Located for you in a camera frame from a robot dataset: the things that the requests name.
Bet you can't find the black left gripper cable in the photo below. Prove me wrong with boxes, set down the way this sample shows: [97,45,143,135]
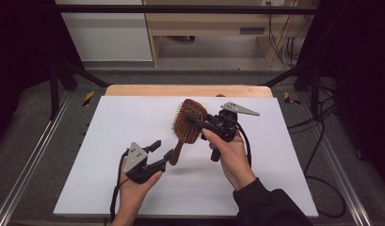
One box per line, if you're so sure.
[109,149,132,223]

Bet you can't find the bundle of hanging cables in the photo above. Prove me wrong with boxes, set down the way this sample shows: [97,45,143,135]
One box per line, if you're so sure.
[266,13,302,69]

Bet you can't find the black horizontal frame bar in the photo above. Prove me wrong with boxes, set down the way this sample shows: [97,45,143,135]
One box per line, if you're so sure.
[55,4,320,15]

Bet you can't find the person's right hand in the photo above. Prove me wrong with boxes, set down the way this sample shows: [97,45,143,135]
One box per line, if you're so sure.
[201,127,258,192]

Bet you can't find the white board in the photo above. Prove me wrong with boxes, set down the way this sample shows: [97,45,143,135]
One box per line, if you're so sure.
[53,95,320,219]

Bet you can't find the yellow and black tape strip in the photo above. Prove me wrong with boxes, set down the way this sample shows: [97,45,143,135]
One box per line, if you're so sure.
[283,91,301,106]
[82,90,96,107]

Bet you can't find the light wooden desk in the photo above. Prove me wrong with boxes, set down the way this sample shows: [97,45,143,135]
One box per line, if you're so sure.
[142,0,320,68]

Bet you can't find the light wooden table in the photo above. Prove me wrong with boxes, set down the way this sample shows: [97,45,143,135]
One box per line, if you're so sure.
[104,84,274,98]

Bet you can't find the black metal stand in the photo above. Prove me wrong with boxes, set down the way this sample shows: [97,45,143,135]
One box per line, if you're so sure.
[48,60,110,121]
[262,60,322,119]

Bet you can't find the black looped floor cable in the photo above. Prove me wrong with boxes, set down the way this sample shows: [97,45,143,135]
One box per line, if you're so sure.
[304,93,347,219]

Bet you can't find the aluminium floor rail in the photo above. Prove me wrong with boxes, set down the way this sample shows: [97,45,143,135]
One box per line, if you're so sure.
[301,93,374,226]
[0,90,72,226]

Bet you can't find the brown wooden hairbrush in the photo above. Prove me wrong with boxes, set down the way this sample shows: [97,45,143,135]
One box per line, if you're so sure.
[168,98,209,167]

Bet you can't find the person's left hand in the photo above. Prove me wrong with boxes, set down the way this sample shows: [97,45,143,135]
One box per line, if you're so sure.
[118,156,165,219]

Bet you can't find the white cabinet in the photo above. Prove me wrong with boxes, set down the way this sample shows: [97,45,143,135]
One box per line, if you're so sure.
[54,0,153,63]

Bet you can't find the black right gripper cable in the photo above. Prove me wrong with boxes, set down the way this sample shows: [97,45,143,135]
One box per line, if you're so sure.
[234,121,254,169]

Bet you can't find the black curtain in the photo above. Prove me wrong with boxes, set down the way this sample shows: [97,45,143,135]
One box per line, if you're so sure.
[0,0,85,149]
[297,0,385,189]

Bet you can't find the grey label on desk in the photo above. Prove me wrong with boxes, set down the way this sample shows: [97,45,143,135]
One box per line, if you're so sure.
[239,26,266,35]

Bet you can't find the black floor cables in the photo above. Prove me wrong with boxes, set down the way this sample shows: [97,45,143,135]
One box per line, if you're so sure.
[287,79,339,136]

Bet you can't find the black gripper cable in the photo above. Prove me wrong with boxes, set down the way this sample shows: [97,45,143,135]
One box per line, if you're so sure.
[109,149,132,223]
[234,121,254,169]

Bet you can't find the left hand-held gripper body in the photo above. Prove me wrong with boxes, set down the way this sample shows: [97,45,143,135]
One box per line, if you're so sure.
[122,141,168,185]

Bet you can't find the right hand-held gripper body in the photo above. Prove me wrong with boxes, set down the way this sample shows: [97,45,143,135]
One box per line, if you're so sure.
[201,101,261,163]

